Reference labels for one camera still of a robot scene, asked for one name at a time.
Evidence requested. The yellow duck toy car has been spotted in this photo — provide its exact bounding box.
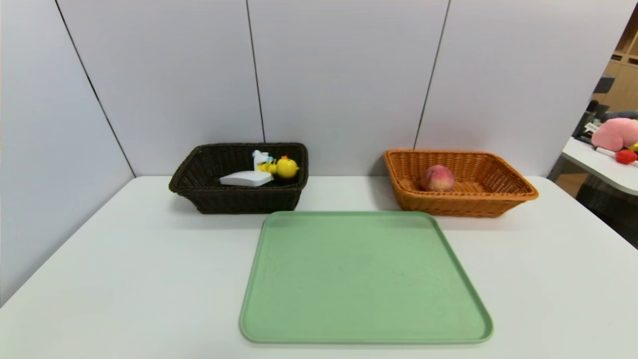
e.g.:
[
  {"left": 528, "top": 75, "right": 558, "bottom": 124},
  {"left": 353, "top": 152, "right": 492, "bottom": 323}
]
[{"left": 252, "top": 150, "right": 300, "bottom": 180}]

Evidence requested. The white rounded power bank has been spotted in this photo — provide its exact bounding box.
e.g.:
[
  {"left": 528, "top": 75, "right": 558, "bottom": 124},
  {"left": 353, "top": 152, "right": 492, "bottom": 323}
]
[{"left": 218, "top": 171, "right": 274, "bottom": 187}]

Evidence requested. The red yellow peach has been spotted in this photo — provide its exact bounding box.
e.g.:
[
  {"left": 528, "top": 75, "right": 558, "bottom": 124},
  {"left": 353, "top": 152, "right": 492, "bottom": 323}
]
[{"left": 419, "top": 165, "right": 456, "bottom": 192}]

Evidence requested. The dark brown wicker basket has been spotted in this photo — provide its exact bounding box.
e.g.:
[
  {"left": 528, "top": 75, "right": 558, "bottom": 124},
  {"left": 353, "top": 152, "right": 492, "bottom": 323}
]
[{"left": 168, "top": 143, "right": 309, "bottom": 215}]

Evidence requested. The orange wicker basket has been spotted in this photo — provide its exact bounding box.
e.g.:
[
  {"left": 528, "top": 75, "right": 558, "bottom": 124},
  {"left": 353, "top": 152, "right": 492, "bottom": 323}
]
[{"left": 384, "top": 149, "right": 539, "bottom": 218}]

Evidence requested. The light green plastic tray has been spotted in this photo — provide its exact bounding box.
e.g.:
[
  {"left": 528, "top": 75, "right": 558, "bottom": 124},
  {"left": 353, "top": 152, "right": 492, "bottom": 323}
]
[{"left": 239, "top": 210, "right": 494, "bottom": 345}]

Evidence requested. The white side table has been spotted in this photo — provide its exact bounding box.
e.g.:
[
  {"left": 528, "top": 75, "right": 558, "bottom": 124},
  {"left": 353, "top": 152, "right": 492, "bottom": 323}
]
[{"left": 562, "top": 137, "right": 638, "bottom": 196}]

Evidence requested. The pink plush toy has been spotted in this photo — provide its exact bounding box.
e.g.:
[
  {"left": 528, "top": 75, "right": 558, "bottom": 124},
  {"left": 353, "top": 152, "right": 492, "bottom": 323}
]
[{"left": 592, "top": 118, "right": 638, "bottom": 152}]

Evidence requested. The wooden shelf unit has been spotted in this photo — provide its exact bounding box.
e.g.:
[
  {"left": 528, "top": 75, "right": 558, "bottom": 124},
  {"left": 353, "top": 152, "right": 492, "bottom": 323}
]
[{"left": 593, "top": 20, "right": 638, "bottom": 113}]

